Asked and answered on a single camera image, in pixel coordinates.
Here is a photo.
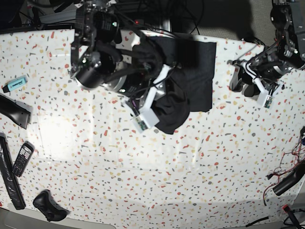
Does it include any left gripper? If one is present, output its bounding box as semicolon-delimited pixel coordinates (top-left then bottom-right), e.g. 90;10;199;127
230;57;285;95

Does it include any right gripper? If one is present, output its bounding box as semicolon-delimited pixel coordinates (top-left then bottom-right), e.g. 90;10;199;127
119;64;178;115

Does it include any black T-shirt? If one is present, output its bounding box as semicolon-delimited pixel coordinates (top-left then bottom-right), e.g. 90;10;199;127
132;35;217;135

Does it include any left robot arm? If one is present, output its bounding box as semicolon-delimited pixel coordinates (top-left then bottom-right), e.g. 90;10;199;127
230;0;305;97

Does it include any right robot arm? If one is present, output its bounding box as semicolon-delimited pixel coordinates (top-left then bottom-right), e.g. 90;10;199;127
70;0;183;115

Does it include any grey power strip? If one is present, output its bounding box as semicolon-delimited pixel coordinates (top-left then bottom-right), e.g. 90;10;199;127
134;19;145;27

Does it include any black cylindrical tool right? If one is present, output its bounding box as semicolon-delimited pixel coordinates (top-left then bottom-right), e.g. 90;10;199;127
273;163;305;196

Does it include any turquoise highlighter marker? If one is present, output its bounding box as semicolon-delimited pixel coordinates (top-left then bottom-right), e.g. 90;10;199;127
2;75;27;93

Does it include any black game controller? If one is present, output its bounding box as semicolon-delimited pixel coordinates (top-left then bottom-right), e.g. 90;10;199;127
33;190;68;222

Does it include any black clamp with red tip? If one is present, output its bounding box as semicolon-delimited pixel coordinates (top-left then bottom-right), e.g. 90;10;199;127
283;205;305;229

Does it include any long black flat bar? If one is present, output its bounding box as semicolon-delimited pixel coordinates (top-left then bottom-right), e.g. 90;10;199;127
0;133;26;210

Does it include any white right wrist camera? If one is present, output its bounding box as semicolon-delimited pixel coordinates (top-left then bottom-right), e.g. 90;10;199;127
132;108;160;133

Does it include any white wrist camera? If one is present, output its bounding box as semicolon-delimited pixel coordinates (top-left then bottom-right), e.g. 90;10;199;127
132;108;160;133
256;92;275;109

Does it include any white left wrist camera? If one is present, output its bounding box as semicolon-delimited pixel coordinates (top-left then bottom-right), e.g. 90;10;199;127
256;92;275;109

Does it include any aluminium frame rail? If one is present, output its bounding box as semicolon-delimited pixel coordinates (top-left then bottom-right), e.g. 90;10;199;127
21;7;79;26

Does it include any black cordless phone handset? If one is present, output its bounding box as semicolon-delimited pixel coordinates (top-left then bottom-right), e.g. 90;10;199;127
12;141;34;177

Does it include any black plastic handle piece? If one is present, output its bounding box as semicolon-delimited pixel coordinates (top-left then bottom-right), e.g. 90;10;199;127
0;95;31;129

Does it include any black cable at bottom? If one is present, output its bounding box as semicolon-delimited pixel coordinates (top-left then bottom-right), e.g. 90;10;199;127
245;216;269;228

